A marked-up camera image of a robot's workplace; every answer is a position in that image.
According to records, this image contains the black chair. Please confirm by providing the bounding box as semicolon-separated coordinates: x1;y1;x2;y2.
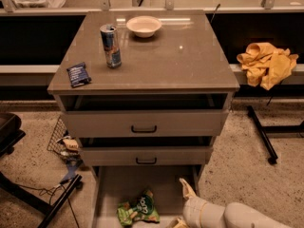
0;113;26;157

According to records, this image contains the grey drawer cabinet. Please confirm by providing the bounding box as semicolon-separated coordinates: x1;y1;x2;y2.
47;9;240;228

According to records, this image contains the black cable on floor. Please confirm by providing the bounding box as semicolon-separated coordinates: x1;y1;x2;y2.
15;182;81;228

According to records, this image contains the yellow cloth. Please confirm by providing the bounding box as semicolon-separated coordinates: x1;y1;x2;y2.
237;43;298;90

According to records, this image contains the green rice chip bag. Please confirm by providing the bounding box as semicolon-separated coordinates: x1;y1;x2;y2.
117;189;160;226

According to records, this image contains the black stand leg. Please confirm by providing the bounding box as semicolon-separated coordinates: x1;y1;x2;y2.
0;173;82;228
247;105;304;165

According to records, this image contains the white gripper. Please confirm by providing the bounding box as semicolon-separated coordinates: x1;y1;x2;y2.
166;178;226;228

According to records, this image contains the dark blue snack packet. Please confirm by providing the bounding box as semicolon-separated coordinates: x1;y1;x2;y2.
66;62;91;87

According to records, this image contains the drawer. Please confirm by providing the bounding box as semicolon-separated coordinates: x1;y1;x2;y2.
81;137;213;166
59;93;230;138
89;165;200;228

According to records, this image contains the top drawer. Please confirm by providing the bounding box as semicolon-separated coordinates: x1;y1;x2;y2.
59;93;230;138

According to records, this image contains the bottom drawer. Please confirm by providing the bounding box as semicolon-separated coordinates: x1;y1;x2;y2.
89;165;200;228

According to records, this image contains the black stand leg left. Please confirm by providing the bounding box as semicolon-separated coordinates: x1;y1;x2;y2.
0;173;82;228

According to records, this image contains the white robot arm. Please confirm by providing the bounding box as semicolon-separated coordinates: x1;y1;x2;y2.
165;178;292;228

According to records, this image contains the wire mesh basket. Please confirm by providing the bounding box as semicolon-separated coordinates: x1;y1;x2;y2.
47;118;80;161

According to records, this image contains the blue strap on floor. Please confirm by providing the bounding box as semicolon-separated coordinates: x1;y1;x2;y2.
59;159;84;184

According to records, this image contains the middle drawer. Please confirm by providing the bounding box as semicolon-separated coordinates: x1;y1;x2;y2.
81;137;213;166

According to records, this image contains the white paper bowl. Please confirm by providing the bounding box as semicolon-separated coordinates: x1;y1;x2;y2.
126;16;162;38

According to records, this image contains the blue energy drink can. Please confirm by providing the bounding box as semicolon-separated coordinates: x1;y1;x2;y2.
100;24;122;68

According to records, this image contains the black stand leg right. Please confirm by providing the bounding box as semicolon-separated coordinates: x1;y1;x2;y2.
247;105;304;165

